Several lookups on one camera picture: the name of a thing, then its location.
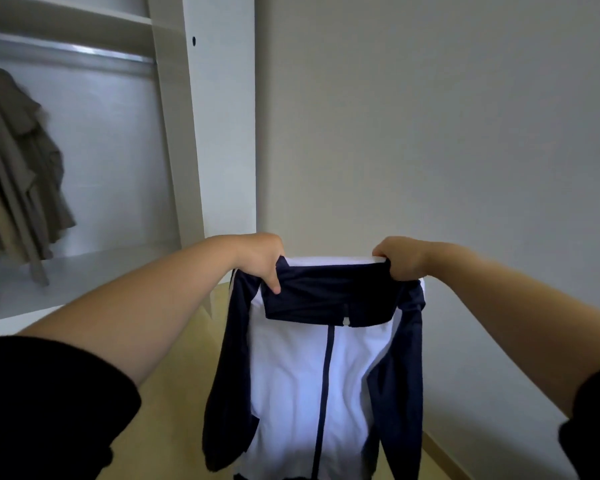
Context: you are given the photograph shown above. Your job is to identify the white wardrobe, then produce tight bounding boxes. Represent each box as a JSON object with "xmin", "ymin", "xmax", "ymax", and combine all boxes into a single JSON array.
[{"xmin": 0, "ymin": 0, "xmax": 258, "ymax": 342}]

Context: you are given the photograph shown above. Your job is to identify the person's left forearm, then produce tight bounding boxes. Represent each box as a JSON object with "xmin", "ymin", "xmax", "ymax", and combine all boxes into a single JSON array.
[{"xmin": 20, "ymin": 235, "xmax": 259, "ymax": 388}]

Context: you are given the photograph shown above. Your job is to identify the white and navy garment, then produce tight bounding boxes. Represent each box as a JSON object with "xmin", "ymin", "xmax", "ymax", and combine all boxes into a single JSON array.
[{"xmin": 201, "ymin": 255, "xmax": 428, "ymax": 480}]

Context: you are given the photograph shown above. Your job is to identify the person's right forearm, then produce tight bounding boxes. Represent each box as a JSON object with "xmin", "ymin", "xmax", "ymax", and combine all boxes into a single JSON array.
[{"xmin": 425, "ymin": 243, "xmax": 600, "ymax": 418}]

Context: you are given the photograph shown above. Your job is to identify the person's left hand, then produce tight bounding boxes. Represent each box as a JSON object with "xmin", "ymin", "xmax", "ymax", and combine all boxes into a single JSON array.
[{"xmin": 228, "ymin": 231, "xmax": 287, "ymax": 295}]

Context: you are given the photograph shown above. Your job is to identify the khaki zip jacket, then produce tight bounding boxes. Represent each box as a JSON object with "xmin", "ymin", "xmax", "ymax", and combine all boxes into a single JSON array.
[{"xmin": 0, "ymin": 65, "xmax": 79, "ymax": 287}]

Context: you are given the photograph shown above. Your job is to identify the person's right hand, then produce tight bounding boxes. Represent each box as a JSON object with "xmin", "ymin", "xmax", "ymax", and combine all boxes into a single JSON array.
[{"xmin": 371, "ymin": 235, "xmax": 437, "ymax": 284}]

